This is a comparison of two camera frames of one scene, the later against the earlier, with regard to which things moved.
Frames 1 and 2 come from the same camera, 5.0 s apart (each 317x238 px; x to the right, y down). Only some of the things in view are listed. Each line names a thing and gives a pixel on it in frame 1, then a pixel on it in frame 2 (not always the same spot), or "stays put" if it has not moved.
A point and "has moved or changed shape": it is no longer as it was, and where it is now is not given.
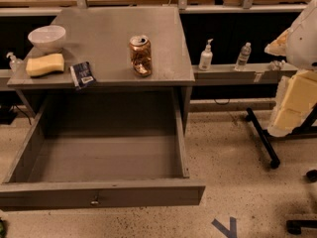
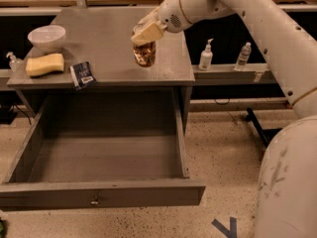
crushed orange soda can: x=140 y=49 has moved or changed shape
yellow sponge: x=52 y=62 stays put
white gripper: x=303 y=42 -> x=168 y=18
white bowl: x=48 y=38 stays put
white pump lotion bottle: x=206 y=58 stays put
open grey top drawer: x=101 y=150 stays put
